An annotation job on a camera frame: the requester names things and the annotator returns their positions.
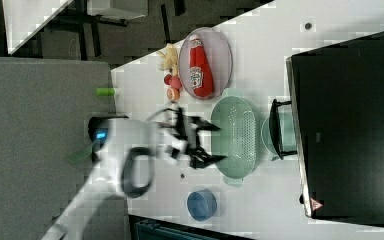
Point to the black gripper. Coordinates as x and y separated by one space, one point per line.
187 127

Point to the mint green strainer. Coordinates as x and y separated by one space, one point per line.
236 138

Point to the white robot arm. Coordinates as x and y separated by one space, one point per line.
126 150

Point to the orange slice toy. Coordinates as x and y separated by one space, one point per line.
173 94

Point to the red plush ketchup bottle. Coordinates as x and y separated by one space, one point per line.
199 69

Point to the blue cup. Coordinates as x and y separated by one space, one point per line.
202 205

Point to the pink toy strawberry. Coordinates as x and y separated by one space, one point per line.
175 82

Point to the red toy strawberry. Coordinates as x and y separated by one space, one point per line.
167 79

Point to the yellow plush banana toy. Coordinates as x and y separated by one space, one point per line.
169 59

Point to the mint green mug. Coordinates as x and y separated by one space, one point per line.
287 136

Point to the grey round plate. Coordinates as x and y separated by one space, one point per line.
219 57

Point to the green round object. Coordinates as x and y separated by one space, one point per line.
104 92

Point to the blue-door toaster oven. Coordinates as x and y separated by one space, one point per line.
337 106

